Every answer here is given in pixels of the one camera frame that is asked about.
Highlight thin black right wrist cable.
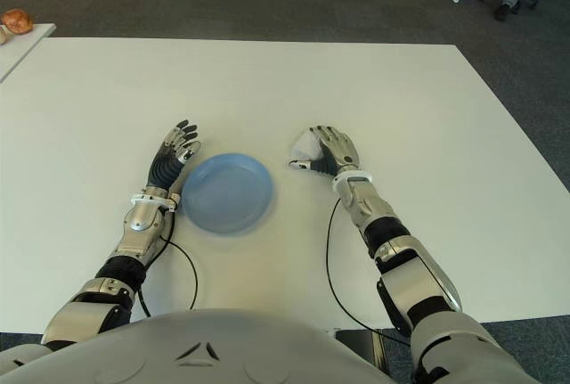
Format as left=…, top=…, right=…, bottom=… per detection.
left=325, top=200, right=413, bottom=346

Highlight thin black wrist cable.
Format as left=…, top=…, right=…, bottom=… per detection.
left=159, top=236, right=199, bottom=311
left=325, top=200, right=413, bottom=346

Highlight thick dark left arm cable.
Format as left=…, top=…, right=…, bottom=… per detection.
left=136, top=288, right=152, bottom=317

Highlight white side table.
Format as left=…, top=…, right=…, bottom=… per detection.
left=0, top=22, right=57, bottom=84

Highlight white charger block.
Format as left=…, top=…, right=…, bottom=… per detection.
left=289, top=131, right=322, bottom=160

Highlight blue plastic plate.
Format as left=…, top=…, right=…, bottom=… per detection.
left=182, top=151, right=275, bottom=235

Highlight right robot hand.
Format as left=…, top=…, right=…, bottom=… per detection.
left=288, top=125, right=361, bottom=178

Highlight grey robot torso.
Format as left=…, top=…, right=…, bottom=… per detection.
left=0, top=306, right=397, bottom=384

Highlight thin black left wrist cable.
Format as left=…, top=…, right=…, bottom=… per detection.
left=159, top=236, right=199, bottom=311

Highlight dark base under table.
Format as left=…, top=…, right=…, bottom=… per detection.
left=334, top=329, right=388, bottom=371

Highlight red-brown fruit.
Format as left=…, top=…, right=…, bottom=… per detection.
left=0, top=8, right=34, bottom=36

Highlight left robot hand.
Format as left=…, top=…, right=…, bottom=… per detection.
left=147, top=119, right=202, bottom=191

